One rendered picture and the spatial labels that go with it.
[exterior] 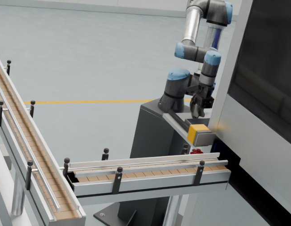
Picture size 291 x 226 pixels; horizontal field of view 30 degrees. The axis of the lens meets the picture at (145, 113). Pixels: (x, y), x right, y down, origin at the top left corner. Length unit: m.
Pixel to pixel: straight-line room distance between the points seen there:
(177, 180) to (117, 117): 2.57
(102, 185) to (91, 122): 2.52
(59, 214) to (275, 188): 0.79
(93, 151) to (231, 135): 1.97
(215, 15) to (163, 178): 1.14
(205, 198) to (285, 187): 0.53
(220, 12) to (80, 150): 1.67
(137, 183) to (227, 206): 0.45
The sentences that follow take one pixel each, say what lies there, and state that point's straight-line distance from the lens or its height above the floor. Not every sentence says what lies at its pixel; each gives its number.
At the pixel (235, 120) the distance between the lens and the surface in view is 2.21.
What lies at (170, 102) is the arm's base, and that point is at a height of 0.85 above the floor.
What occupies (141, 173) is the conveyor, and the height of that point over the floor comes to 0.93.
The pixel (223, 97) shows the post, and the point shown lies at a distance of 2.28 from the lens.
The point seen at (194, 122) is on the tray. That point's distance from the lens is 2.69.
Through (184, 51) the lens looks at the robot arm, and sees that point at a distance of 2.62.
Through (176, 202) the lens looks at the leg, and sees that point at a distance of 2.25.
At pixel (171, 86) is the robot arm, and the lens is 2.94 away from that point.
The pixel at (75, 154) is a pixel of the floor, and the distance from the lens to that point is 3.98.
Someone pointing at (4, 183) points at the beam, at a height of 0.55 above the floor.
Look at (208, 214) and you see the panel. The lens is 2.43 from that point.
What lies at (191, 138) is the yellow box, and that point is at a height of 0.98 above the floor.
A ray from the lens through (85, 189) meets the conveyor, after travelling 1.96.
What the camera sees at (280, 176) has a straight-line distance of 2.03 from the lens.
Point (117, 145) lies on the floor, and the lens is 4.20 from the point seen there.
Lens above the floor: 2.00
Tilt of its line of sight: 24 degrees down
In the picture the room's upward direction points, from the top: 12 degrees clockwise
